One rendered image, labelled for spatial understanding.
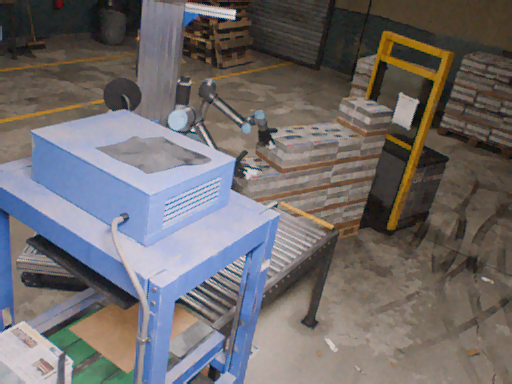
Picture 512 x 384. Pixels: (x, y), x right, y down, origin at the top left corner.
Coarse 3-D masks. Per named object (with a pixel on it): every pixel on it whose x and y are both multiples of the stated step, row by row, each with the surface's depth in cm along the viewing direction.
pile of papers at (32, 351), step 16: (0, 336) 190; (16, 336) 192; (32, 336) 193; (0, 352) 184; (16, 352) 185; (32, 352) 187; (48, 352) 188; (0, 368) 178; (16, 368) 179; (32, 368) 180; (48, 368) 182
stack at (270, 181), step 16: (240, 160) 423; (256, 160) 428; (256, 176) 402; (272, 176) 407; (288, 176) 419; (304, 176) 432; (320, 176) 444; (336, 176) 456; (352, 176) 470; (240, 192) 413; (256, 192) 406; (272, 192) 417; (320, 192) 452; (336, 192) 468; (304, 208) 451; (336, 208) 479
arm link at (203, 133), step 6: (192, 108) 325; (198, 114) 328; (198, 120) 329; (192, 126) 330; (198, 126) 330; (204, 126) 331; (198, 132) 331; (204, 132) 331; (204, 138) 331; (210, 138) 332; (204, 144) 332; (210, 144) 332
